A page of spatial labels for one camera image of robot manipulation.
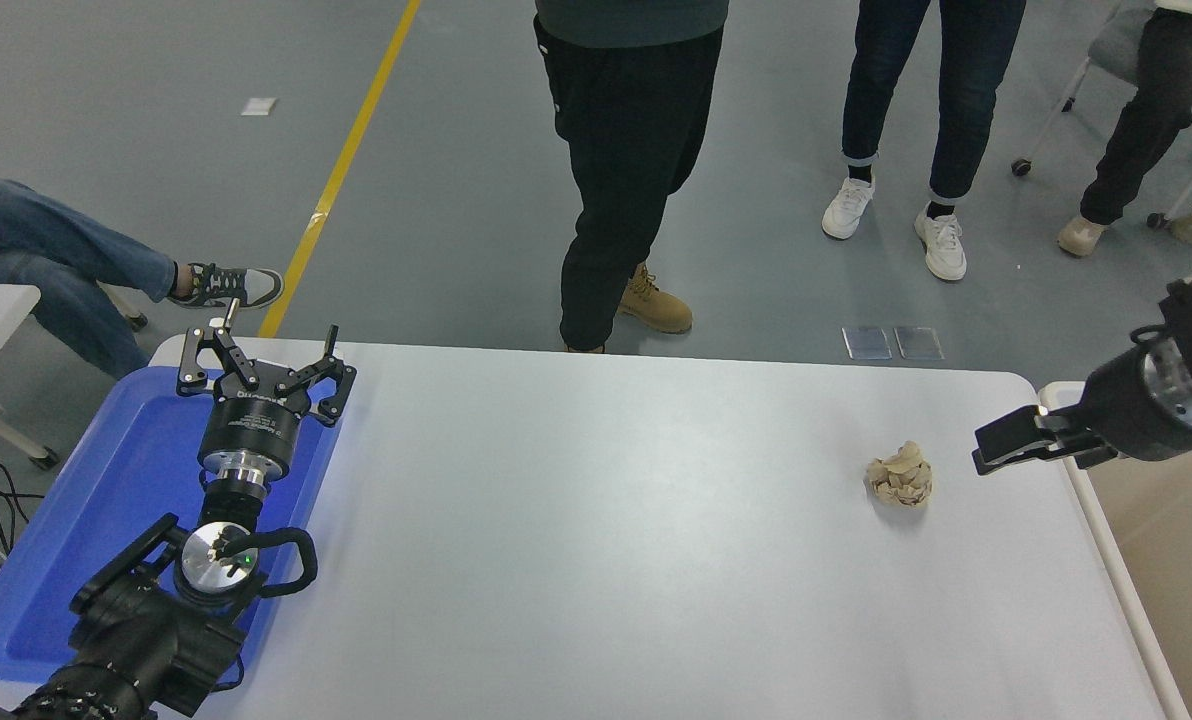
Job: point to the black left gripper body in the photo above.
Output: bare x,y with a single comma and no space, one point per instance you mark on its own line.
256,430

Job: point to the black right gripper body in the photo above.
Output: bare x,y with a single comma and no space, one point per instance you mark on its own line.
1121,405

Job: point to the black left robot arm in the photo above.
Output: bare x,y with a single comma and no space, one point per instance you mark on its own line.
136,640

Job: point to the clear floor plate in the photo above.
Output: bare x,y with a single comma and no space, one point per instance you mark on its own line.
919,343
868,343

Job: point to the large pale dustbin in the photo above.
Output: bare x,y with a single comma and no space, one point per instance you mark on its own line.
1176,580

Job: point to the white chair leg with caster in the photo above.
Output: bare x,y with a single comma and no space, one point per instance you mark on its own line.
134,318

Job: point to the crumpled tan paper ball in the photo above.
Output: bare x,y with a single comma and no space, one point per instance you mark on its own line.
900,478

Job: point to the blue plastic tray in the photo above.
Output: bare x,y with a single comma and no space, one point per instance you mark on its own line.
106,480

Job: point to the standing person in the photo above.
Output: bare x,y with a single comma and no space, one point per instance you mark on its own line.
626,150
966,100

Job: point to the grey wheeled chair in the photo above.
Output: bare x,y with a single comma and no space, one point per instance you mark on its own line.
1116,45

